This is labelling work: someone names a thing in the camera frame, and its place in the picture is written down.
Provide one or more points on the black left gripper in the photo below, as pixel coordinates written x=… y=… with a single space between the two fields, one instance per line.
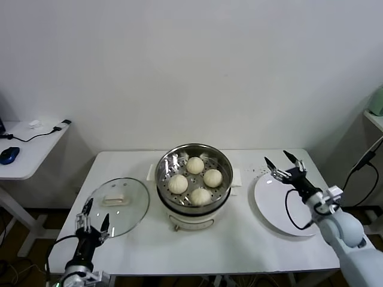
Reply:
x=86 y=240

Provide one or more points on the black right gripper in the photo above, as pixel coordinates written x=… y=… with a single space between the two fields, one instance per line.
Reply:
x=300 y=179

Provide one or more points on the round glass pot lid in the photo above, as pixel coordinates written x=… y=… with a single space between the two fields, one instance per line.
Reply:
x=115 y=199

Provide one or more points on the white steamed baozi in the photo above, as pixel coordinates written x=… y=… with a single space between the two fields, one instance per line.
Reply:
x=195 y=165
x=200 y=196
x=213 y=178
x=178 y=183

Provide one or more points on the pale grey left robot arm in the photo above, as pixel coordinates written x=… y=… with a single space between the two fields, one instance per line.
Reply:
x=74 y=275

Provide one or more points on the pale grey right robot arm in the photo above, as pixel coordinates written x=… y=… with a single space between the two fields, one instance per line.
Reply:
x=347 y=230

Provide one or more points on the perforated steel steamer basket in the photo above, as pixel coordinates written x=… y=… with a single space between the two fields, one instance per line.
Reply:
x=163 y=198

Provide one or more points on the scattered black crumbs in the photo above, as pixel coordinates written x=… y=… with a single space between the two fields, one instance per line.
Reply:
x=255 y=170

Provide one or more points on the white round plate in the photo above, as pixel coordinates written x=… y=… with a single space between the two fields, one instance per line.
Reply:
x=269 y=203

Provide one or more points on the white side desk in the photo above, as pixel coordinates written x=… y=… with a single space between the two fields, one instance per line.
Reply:
x=30 y=161

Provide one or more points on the white electric cooking pot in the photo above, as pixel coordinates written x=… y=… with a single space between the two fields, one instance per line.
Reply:
x=191 y=222

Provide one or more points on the white shelf table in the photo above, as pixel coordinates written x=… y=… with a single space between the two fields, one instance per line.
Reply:
x=375 y=119

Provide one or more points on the black and white adapter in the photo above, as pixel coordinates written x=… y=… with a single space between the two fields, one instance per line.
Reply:
x=62 y=124

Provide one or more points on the blue computer mouse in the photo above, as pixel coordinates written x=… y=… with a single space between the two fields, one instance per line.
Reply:
x=9 y=155

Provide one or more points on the pale green appliance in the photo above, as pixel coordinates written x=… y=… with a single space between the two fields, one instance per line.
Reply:
x=377 y=103

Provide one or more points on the small white plastic object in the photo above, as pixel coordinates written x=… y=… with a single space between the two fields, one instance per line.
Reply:
x=35 y=123

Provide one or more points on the dark monitor edge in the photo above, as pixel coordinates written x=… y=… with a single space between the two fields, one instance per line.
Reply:
x=1 y=119

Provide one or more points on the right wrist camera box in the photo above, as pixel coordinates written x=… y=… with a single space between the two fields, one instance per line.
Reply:
x=333 y=194

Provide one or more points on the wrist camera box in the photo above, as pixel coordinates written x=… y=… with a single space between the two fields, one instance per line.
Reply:
x=97 y=277
x=333 y=194

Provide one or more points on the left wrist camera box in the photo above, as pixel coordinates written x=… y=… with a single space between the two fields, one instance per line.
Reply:
x=97 y=277

